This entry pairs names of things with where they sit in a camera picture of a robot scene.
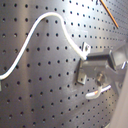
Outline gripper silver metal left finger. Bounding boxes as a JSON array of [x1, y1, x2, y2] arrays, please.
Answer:
[[76, 61, 115, 85]]

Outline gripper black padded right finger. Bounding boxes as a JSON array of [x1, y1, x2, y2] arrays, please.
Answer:
[[87, 54, 112, 67]]

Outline white cable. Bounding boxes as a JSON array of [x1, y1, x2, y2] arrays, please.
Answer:
[[0, 12, 113, 101]]

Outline orange rod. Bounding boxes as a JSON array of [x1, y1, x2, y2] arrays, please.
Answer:
[[100, 0, 119, 29]]

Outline perforated metal breadboard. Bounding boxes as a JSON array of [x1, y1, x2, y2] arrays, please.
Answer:
[[0, 0, 128, 128]]

